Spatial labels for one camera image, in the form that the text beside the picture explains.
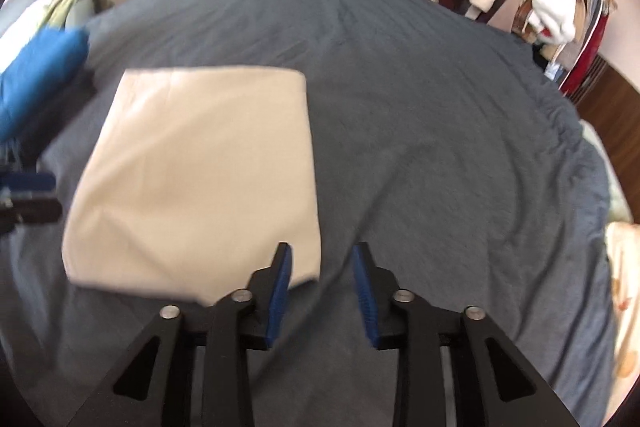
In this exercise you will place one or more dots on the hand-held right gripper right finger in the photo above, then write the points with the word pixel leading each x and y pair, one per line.
pixel 365 302

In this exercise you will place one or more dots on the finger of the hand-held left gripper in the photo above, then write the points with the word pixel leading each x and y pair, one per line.
pixel 35 213
pixel 30 183

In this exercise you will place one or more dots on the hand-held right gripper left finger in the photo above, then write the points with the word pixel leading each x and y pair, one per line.
pixel 280 297

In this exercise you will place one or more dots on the cream pants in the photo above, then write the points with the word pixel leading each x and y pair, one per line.
pixel 190 172

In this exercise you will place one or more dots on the folded dark grey garment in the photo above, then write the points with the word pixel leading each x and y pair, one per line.
pixel 55 117

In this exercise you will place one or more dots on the folded blue garment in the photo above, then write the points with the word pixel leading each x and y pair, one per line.
pixel 35 77

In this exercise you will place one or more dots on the olive green garment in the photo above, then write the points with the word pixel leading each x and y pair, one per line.
pixel 65 7

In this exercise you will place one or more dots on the blue-grey duvet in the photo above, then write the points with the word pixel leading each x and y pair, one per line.
pixel 425 132

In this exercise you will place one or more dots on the cream pillow with orange print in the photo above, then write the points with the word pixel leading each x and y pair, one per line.
pixel 625 307

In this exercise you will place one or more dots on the light green pillow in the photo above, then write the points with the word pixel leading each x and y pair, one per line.
pixel 607 177

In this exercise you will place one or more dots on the wooden headboard panel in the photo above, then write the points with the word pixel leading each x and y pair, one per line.
pixel 620 117

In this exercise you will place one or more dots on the white hoodie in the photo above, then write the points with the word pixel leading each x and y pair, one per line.
pixel 555 7

